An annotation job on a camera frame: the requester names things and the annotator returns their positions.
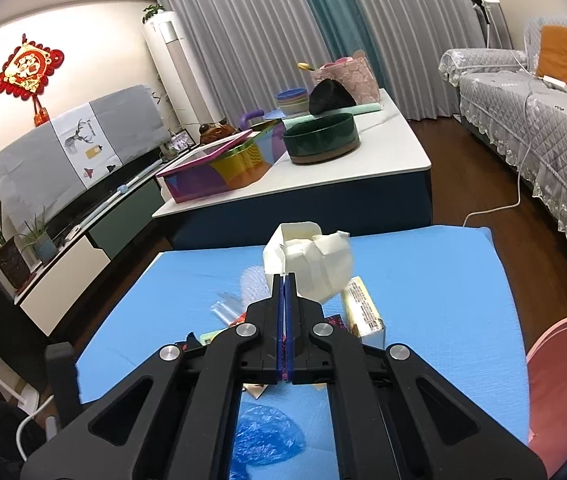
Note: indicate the grey curtain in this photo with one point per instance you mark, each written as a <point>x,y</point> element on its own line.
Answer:
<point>413,25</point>
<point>238,35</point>

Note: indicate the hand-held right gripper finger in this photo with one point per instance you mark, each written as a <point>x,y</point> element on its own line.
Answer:
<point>290,310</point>
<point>279,310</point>

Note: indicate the white floor stand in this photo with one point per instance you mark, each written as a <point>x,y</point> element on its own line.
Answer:
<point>486,20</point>

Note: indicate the pink plastic basin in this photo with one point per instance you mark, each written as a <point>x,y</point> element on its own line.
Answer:
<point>563,385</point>

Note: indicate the television with grey cover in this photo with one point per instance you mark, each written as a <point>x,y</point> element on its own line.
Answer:
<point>38,165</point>

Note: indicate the green snack wrapper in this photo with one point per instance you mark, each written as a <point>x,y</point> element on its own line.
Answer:
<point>211,336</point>

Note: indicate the red knot wall decoration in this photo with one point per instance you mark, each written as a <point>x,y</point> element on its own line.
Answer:
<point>25,67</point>

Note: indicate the photo frame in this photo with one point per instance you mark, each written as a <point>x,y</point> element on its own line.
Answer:
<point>182,141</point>

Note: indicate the dark green round basin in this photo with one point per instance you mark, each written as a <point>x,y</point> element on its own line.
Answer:
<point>321,135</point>

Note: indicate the television cabinet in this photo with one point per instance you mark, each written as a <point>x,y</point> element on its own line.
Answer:
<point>63,270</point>

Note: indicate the black round hat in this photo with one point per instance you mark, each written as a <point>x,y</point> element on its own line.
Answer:
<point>328,97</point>

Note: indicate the black pink printed bag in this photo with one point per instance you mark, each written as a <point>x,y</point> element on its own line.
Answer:
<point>336,321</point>

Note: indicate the white blue stick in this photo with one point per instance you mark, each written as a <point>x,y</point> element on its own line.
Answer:
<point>122,190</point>

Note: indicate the blue plastic bag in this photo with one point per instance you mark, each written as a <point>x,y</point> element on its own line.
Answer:
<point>268,435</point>

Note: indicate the clear plastic wrapper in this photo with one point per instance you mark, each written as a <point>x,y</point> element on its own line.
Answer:
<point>228,307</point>

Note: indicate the green trailing plant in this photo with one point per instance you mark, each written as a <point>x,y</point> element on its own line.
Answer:
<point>153,11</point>

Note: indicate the teal curtain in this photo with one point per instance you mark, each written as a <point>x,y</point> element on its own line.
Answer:
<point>328,10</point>

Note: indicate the white bubble wrap piece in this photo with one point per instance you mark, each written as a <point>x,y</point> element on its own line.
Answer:
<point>253,282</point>

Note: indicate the grey quilted sofa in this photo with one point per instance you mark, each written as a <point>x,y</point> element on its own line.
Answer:
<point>563,150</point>

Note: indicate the rainbow plastic storage box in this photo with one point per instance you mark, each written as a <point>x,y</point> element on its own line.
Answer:
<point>223,175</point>

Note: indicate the yellow foil packet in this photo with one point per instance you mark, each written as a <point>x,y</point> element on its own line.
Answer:
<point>361,305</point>

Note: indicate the white paper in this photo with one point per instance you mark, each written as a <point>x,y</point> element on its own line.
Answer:
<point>323,265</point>

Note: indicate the stack of coloured bowls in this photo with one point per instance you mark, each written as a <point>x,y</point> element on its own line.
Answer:
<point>291,100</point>

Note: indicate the white power strip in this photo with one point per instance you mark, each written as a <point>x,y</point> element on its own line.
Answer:
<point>553,82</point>

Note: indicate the brown teapot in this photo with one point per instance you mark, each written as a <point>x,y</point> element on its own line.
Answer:
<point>213,134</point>

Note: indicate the yellow ladle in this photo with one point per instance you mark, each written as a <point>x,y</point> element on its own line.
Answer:
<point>306,66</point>

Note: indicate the pink lace basket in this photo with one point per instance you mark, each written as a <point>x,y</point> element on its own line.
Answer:
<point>358,80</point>

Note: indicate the blue table mat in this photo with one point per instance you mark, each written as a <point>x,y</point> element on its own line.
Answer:
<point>413,285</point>

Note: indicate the orange cushion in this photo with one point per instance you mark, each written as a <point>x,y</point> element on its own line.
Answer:
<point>566,60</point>

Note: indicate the white standing air conditioner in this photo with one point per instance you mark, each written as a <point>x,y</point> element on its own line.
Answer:
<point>173,60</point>

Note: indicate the white coffee table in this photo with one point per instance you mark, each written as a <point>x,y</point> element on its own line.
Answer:
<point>388,150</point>

